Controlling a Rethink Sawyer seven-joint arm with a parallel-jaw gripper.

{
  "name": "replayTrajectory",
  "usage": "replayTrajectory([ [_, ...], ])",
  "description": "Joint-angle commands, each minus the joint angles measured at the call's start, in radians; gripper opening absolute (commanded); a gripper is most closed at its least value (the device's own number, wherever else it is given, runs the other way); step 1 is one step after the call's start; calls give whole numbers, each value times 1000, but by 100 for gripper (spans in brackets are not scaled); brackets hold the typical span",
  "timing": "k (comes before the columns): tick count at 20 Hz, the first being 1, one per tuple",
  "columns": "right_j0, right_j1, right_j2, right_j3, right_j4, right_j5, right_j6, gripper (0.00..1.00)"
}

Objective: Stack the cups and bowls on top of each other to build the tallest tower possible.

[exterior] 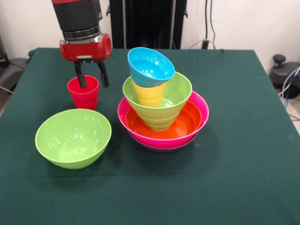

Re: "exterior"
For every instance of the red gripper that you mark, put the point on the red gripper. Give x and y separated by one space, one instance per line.
84 50

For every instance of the red cup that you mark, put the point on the red cup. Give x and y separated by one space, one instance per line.
83 98

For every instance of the small blue bowl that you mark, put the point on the small blue bowl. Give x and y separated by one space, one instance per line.
150 65

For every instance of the yellow cup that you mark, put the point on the yellow cup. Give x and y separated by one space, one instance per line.
148 96

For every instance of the large green bowl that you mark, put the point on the large green bowl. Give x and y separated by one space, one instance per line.
72 138

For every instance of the small ribbed green bowl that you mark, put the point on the small ribbed green bowl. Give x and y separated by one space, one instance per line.
159 124

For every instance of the medium green bowl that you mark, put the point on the medium green bowl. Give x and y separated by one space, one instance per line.
178 93

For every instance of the purple bowl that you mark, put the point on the purple bowl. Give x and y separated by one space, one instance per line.
166 150

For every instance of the orange bowl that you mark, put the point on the orange bowl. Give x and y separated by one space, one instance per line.
187 122

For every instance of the pink bowl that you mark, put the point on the pink bowl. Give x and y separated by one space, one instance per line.
204 110

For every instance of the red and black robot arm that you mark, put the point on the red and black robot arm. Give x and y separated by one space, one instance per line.
77 18

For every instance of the black office chair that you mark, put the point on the black office chair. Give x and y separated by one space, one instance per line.
14 65

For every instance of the black plug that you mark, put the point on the black plug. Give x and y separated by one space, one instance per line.
205 44

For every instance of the dark green tablecloth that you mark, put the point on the dark green tablecloth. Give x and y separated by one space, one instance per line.
150 187

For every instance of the black chair with round knob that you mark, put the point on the black chair with round knob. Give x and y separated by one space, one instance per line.
281 75

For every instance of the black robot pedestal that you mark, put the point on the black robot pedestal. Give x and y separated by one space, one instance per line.
145 23

